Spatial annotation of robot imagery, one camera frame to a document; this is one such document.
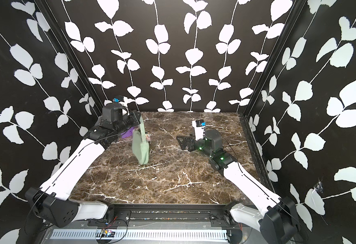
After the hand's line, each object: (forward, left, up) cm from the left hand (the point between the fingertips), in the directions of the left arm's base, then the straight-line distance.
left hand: (141, 110), depth 74 cm
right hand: (-10, -20, -7) cm, 23 cm away
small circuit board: (-46, +18, -35) cm, 61 cm away
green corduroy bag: (-12, +2, -16) cm, 20 cm away
